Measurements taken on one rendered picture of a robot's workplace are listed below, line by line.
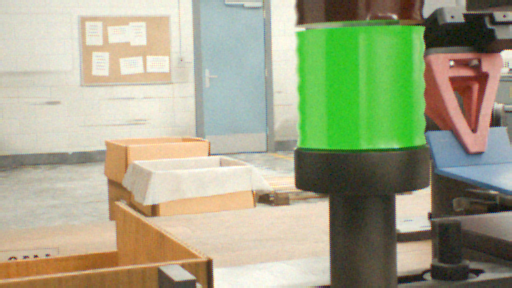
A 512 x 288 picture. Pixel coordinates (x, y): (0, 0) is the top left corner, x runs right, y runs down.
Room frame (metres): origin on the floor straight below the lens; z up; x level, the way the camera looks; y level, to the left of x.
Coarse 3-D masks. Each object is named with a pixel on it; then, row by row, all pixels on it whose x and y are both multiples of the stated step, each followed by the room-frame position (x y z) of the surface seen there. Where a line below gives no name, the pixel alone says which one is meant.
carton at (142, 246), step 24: (120, 216) 0.68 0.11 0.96; (120, 240) 0.69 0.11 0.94; (144, 240) 0.61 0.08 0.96; (168, 240) 0.54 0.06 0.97; (0, 264) 0.67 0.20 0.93; (24, 264) 0.67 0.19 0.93; (48, 264) 0.68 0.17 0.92; (72, 264) 0.68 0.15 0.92; (96, 264) 0.69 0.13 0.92; (120, 264) 0.69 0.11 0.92; (144, 264) 0.46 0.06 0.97; (168, 264) 0.46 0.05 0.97; (192, 264) 0.47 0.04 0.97
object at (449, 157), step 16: (496, 128) 0.66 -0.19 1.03; (432, 144) 0.64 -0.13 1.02; (448, 144) 0.64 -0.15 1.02; (496, 144) 0.65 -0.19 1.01; (432, 160) 0.63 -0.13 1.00; (448, 160) 0.63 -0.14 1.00; (464, 160) 0.64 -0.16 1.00; (480, 160) 0.64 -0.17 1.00; (496, 160) 0.65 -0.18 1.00; (448, 176) 0.61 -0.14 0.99; (464, 176) 0.60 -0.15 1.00; (480, 176) 0.60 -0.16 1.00; (496, 176) 0.60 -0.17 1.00
